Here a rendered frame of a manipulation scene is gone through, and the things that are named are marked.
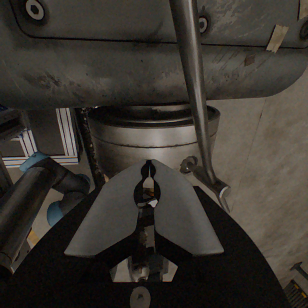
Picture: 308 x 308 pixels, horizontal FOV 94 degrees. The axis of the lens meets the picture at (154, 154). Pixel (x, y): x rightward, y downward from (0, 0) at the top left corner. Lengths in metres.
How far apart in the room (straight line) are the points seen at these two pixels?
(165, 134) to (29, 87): 0.17
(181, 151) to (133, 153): 0.09
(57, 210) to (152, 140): 0.37
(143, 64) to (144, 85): 0.02
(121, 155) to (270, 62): 0.26
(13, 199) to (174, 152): 0.33
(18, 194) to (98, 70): 0.32
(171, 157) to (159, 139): 0.04
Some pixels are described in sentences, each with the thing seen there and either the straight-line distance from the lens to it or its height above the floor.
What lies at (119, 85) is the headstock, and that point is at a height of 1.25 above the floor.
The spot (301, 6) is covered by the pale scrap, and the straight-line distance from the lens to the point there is 0.31.
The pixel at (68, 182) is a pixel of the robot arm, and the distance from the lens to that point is 0.56.
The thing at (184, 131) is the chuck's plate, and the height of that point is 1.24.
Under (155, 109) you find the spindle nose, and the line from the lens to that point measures 0.28.
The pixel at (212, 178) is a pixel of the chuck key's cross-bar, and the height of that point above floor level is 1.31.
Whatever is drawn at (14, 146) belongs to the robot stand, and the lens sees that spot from 1.54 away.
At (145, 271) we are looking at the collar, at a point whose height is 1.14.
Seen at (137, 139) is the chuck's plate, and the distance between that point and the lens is 0.24.
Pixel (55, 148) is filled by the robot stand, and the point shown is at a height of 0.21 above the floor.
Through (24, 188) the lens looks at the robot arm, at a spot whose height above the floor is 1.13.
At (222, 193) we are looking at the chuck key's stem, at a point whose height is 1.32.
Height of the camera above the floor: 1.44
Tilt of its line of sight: 59 degrees down
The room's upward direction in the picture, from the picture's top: 151 degrees clockwise
